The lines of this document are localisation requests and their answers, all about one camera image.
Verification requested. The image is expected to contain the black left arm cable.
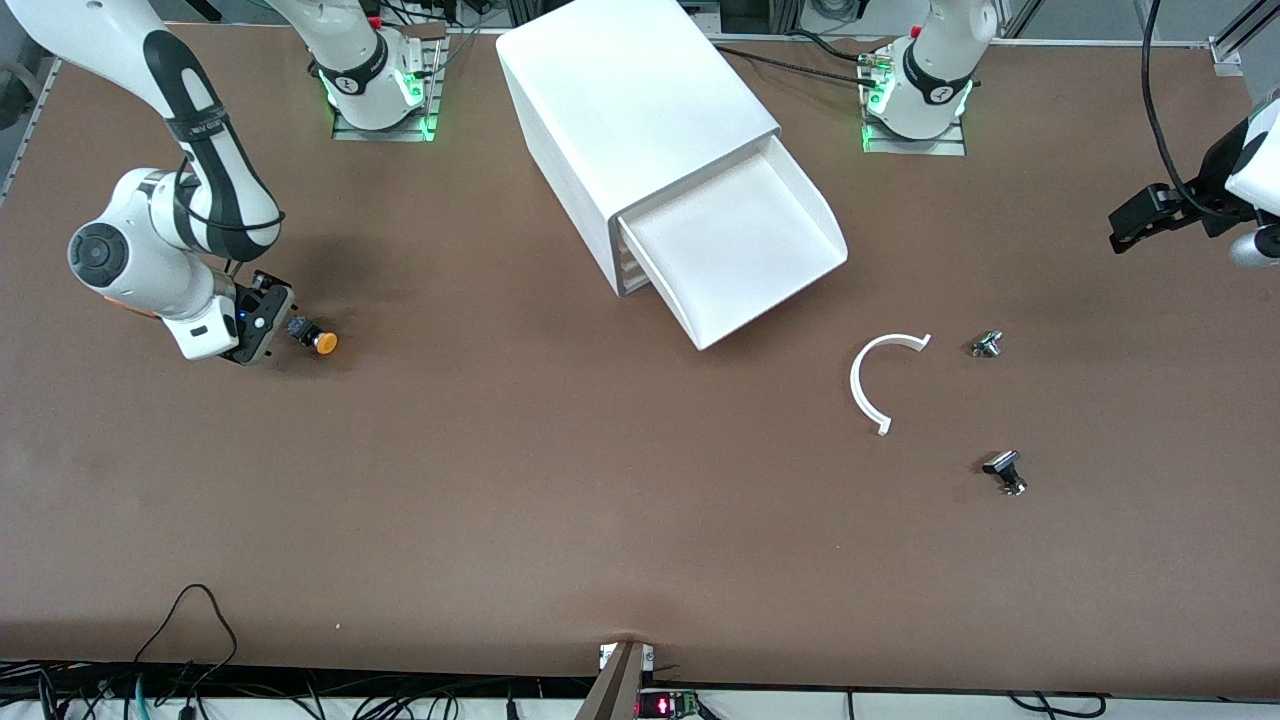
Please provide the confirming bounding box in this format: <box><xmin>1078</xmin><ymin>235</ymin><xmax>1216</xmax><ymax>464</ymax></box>
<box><xmin>1141</xmin><ymin>0</ymin><xmax>1216</xmax><ymax>216</ymax></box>

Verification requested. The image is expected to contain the white curved plastic arc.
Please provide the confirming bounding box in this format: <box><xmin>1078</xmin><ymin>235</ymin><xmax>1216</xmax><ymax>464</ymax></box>
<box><xmin>850</xmin><ymin>333</ymin><xmax>933</xmax><ymax>437</ymax></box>

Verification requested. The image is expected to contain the grey metal bar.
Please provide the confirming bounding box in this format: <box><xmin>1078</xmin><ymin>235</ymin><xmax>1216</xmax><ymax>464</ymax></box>
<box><xmin>575</xmin><ymin>640</ymin><xmax>656</xmax><ymax>720</ymax></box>

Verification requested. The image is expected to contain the black capped metal switch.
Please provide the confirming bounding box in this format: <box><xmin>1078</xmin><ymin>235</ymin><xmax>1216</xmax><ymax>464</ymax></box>
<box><xmin>981</xmin><ymin>450</ymin><xmax>1029</xmax><ymax>497</ymax></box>

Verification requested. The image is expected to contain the red LED display module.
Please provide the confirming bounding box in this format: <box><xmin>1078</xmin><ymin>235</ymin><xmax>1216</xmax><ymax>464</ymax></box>
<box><xmin>636</xmin><ymin>688</ymin><xmax>701</xmax><ymax>720</ymax></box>

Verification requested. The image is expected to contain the black looped cable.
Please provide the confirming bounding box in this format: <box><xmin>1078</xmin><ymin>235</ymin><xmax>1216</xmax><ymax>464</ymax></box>
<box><xmin>133</xmin><ymin>584</ymin><xmax>239</xmax><ymax>691</ymax></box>

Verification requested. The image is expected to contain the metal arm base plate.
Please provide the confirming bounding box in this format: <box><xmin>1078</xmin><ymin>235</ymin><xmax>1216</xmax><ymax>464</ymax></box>
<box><xmin>861</xmin><ymin>95</ymin><xmax>968</xmax><ymax>157</ymax></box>
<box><xmin>331</xmin><ymin>30</ymin><xmax>447</xmax><ymax>142</ymax></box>

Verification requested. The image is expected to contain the aluminium frame profile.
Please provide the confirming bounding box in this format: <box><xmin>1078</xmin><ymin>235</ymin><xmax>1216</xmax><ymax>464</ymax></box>
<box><xmin>1208</xmin><ymin>0</ymin><xmax>1280</xmax><ymax>77</ymax></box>

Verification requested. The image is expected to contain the black table cable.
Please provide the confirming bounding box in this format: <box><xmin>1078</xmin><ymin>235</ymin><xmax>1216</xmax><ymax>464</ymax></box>
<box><xmin>712</xmin><ymin>44</ymin><xmax>873</xmax><ymax>87</ymax></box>
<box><xmin>785</xmin><ymin>28</ymin><xmax>881</xmax><ymax>65</ymax></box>

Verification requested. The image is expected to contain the orange push button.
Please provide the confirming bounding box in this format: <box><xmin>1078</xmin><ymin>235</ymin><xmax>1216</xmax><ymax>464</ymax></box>
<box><xmin>288</xmin><ymin>316</ymin><xmax>339</xmax><ymax>357</ymax></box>

